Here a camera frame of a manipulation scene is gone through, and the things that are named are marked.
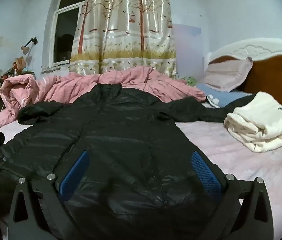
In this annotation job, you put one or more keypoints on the white and wooden headboard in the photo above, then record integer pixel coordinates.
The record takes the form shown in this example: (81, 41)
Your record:
(268, 75)

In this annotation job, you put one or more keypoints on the pink checked quilt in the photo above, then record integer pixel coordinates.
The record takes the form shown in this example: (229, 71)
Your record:
(63, 87)

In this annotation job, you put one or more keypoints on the black puffer jacket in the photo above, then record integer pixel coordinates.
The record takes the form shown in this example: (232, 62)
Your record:
(121, 130)

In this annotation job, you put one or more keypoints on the cream folded garment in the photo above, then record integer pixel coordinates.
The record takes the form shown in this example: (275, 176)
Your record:
(263, 122)

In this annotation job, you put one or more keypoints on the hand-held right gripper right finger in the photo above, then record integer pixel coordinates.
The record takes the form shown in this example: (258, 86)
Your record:
(206, 176)

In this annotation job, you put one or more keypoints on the blue floral pillow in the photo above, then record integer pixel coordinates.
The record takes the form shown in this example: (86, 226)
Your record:
(228, 98)

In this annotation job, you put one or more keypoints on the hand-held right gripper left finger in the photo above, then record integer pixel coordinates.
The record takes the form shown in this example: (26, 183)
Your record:
(74, 172)

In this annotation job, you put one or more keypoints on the wall lamp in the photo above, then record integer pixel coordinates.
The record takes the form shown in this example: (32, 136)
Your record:
(26, 49)

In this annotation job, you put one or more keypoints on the green cloth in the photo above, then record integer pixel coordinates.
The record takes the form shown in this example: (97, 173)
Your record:
(190, 80)

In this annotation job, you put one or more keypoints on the mauve pillow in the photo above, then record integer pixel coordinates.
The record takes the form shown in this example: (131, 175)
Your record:
(225, 75)

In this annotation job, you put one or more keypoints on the white frame window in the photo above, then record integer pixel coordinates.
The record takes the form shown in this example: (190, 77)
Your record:
(64, 30)

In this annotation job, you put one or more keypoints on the tree print curtain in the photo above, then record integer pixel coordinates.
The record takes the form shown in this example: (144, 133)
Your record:
(121, 30)

